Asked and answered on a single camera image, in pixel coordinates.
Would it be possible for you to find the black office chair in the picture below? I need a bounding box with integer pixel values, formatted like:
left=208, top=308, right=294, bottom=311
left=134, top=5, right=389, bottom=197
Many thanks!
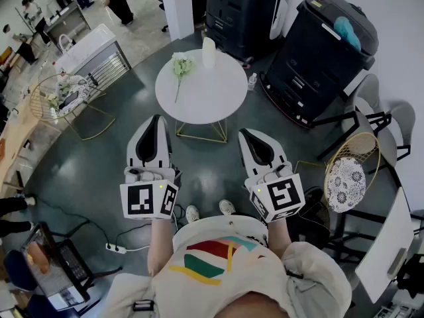
left=156, top=0, right=170, bottom=32

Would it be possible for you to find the teal cloth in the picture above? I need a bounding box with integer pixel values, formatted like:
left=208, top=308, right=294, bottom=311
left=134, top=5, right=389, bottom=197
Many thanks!
left=333, top=16, right=362, bottom=52

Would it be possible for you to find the white round table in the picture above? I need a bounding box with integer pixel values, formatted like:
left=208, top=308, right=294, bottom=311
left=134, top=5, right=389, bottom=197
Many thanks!
left=154, top=48, right=248, bottom=144

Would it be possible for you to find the black cart with white panel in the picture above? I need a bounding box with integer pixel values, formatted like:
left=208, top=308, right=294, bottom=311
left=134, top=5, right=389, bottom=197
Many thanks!
left=204, top=0, right=290, bottom=62

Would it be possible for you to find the gold wire chair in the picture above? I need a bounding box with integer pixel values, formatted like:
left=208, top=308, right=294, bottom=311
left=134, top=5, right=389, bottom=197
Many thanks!
left=28, top=73, right=117, bottom=142
left=294, top=131, right=382, bottom=213

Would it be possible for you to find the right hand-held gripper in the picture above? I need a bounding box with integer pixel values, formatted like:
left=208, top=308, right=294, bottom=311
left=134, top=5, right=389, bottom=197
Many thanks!
left=238, top=128, right=305, bottom=223

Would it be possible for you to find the black phone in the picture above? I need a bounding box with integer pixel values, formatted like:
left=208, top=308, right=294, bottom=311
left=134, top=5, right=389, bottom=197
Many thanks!
left=58, top=90, right=80, bottom=109

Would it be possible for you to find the person's white shoe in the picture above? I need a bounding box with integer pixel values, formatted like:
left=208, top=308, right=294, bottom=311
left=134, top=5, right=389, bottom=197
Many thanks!
left=185, top=205, right=201, bottom=224
left=219, top=199, right=237, bottom=217

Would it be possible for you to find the grey chair with black frame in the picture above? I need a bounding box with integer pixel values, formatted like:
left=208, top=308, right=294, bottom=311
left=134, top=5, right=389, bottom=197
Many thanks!
left=367, top=100, right=417, bottom=175
left=313, top=74, right=394, bottom=161

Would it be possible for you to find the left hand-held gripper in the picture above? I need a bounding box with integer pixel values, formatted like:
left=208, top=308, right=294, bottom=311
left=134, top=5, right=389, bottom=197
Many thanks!
left=119, top=115, right=182, bottom=220

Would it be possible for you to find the black white patterned cushion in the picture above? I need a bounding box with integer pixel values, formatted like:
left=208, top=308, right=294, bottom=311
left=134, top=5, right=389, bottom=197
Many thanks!
left=49, top=75, right=91, bottom=117
left=326, top=156, right=367, bottom=213

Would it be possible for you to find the person's right forearm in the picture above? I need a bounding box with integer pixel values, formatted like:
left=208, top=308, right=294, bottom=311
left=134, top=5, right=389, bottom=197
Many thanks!
left=266, top=219, right=293, bottom=258

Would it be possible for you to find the white vase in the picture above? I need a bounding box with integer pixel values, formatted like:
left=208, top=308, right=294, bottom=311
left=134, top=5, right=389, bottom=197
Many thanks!
left=201, top=36, right=217, bottom=69

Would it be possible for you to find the black laptop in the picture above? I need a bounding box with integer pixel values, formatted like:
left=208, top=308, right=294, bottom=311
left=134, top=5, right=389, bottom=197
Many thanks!
left=20, top=222, right=96, bottom=313

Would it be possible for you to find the white sink cabinet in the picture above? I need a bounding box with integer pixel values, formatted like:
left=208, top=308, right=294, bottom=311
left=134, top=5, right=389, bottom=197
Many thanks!
left=54, top=23, right=133, bottom=91

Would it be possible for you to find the person's left white shoe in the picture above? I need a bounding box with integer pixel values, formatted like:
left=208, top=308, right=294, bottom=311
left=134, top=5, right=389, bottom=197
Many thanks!
left=185, top=205, right=201, bottom=224

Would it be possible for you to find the white green flowers bunch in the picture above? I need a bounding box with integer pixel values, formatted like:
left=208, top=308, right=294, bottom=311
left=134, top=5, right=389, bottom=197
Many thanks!
left=171, top=51, right=196, bottom=104

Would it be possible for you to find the dark blue chair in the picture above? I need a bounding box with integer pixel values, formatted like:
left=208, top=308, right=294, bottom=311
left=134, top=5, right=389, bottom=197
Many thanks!
left=3, top=249, right=37, bottom=292

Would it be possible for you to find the black cart with grey lid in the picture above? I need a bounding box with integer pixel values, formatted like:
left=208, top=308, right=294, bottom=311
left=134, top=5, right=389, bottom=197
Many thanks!
left=259, top=0, right=380, bottom=129

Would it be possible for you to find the grey metal desk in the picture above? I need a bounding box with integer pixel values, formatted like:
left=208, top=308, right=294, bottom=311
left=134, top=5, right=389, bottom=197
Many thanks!
left=42, top=3, right=91, bottom=46

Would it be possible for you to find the person's cream printed top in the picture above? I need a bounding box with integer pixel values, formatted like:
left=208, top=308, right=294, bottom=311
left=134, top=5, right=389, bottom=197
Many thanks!
left=99, top=214, right=352, bottom=318

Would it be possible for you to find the light wooden counter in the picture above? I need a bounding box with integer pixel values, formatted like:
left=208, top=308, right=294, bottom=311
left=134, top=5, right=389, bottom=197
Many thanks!
left=0, top=91, right=44, bottom=191

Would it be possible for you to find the person's right white shoe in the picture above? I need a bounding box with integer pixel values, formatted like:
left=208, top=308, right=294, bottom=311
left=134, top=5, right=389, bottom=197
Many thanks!
left=219, top=199, right=237, bottom=217

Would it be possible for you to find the white side desk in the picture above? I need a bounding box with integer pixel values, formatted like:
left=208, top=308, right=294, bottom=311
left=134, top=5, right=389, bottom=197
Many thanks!
left=355, top=186, right=415, bottom=304

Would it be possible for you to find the white faucet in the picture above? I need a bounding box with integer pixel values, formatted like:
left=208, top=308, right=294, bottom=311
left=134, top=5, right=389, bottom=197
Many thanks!
left=58, top=33, right=74, bottom=53

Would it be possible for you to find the white power strip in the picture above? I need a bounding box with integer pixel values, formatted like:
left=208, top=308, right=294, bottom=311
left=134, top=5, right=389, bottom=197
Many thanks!
left=105, top=242, right=128, bottom=255

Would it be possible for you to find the person's left forearm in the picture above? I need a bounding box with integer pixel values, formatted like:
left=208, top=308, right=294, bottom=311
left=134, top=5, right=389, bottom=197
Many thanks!
left=147, top=217, right=175, bottom=277

